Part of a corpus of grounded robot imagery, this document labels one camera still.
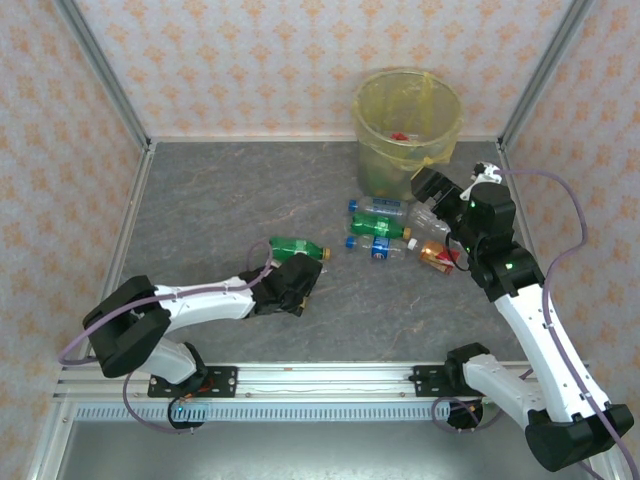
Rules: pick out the large clear bottle white cap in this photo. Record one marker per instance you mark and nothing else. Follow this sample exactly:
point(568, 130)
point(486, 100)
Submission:
point(425, 220)

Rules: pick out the clear bottle pale label blue cap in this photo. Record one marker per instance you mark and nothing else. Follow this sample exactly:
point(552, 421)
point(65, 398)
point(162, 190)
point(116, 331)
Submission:
point(385, 206)

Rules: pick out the orange red plastic bottle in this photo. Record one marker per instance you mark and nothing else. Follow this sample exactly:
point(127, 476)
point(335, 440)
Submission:
point(437, 256)

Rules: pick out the green bottle green label yellow cap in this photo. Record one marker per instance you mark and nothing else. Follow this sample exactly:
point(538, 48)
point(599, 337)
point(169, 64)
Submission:
point(377, 226)

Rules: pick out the clear bottle dark blue label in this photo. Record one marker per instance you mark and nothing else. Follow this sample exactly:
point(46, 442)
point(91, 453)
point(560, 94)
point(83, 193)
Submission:
point(380, 247)

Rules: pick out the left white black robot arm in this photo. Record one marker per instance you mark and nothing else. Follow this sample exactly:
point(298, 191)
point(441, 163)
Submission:
point(210, 305)

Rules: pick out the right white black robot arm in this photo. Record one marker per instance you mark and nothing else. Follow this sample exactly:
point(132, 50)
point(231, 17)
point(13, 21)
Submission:
point(550, 360)

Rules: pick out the bin with yellow bag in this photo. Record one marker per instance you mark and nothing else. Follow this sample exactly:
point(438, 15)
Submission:
point(365, 160)

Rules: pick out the grey metal shelf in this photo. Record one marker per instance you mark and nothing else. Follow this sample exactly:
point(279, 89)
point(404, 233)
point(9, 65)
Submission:
point(320, 452)

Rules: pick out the aluminium side frame rail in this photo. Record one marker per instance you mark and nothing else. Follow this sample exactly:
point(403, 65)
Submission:
point(525, 210)
point(131, 200)

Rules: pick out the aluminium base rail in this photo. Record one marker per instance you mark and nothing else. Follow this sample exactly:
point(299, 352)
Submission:
point(325, 382)

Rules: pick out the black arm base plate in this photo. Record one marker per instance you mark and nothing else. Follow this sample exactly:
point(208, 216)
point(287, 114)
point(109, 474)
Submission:
point(225, 382)
point(425, 382)

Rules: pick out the aluminium back frame bar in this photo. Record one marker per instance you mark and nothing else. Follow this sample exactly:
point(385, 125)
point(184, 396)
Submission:
point(250, 138)

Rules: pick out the aluminium frame post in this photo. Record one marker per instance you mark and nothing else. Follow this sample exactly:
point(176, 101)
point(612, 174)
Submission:
point(103, 70)
point(545, 70)

